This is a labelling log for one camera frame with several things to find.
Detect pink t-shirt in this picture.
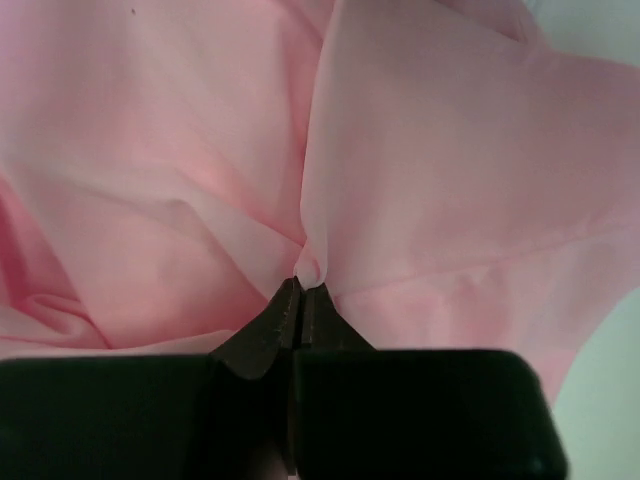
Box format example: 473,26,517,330
1,1,639,398

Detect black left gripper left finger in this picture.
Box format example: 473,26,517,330
1,279,300,479

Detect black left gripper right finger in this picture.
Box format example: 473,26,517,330
289,286,568,479

